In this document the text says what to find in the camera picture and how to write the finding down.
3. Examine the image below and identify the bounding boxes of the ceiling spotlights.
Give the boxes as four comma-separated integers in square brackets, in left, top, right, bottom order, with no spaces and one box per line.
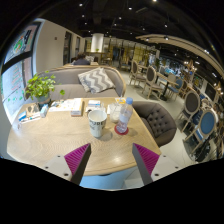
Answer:
[78,0,218,56]

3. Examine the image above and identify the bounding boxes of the clear blue-capped water bottle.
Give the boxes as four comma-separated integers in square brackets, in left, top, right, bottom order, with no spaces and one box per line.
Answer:
[115,97,134,134]

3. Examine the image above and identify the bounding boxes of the clear plastic cup with straw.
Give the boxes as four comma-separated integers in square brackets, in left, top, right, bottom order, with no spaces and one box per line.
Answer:
[109,101,124,124]

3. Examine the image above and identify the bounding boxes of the person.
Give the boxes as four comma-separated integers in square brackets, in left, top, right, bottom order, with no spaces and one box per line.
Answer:
[72,52,91,66]

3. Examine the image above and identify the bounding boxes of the group of dining chairs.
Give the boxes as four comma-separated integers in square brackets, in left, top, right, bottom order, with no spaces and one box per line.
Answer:
[128,59,224,161]

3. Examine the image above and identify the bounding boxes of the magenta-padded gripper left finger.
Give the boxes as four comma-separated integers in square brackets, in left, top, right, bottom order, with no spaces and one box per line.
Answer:
[43,143,92,186]

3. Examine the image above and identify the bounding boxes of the white round column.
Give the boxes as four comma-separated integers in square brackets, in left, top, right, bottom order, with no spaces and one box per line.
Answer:
[90,32,105,54]

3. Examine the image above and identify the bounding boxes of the white tube with green print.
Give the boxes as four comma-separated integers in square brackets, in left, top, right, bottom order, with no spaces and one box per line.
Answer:
[19,113,42,124]

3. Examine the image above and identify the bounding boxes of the green potted plant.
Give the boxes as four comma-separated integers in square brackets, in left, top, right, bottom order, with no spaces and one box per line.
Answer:
[24,70,66,107]

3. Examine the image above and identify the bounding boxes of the brown kraft paper card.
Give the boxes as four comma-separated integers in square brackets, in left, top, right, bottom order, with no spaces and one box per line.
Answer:
[26,103,41,116]

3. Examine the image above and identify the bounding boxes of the dark framed wall poster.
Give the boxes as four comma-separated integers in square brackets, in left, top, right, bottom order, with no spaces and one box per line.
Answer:
[3,23,41,64]

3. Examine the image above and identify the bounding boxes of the white printed mug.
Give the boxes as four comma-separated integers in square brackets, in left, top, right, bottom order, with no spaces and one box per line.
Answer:
[87,109,108,139]

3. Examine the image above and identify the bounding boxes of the small blue box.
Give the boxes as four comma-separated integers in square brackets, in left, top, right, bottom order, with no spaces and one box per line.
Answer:
[18,111,28,122]

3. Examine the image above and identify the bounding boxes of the white and orange box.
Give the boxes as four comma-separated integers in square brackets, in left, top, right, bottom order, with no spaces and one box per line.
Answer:
[53,97,84,117]

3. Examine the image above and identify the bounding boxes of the grey curved sofa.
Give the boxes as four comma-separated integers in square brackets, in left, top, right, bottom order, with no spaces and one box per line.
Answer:
[33,64,128,101]

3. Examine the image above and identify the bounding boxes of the dark grey tufted armchair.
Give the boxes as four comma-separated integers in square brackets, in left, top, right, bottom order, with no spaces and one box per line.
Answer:
[132,100,178,148]

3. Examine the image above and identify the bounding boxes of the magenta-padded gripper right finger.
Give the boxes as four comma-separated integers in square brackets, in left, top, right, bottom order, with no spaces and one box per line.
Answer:
[132,143,183,186]

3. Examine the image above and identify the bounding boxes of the grey chevron cushion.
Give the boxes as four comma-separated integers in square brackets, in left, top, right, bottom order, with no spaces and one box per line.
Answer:
[77,67,116,94]

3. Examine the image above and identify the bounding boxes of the white and blue packet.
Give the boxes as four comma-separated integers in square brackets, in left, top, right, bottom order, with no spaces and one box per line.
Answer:
[87,99,102,108]

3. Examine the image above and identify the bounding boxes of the flat round red coaster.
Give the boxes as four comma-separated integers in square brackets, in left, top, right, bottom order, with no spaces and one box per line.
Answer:
[114,124,130,136]

